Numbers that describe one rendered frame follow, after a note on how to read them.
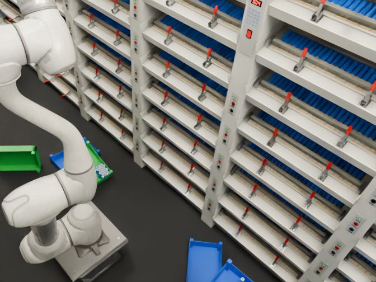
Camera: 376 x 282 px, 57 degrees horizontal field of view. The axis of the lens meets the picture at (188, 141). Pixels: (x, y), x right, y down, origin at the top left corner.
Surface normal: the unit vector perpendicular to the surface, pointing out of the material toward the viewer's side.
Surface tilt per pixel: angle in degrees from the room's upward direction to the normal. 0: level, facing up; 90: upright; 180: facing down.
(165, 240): 0
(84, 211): 6
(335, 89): 21
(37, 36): 49
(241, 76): 90
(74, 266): 2
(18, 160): 90
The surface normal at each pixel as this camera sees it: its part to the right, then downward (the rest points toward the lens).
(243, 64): -0.69, 0.46
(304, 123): -0.16, -0.50
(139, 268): 0.09, -0.71
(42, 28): 0.39, -0.01
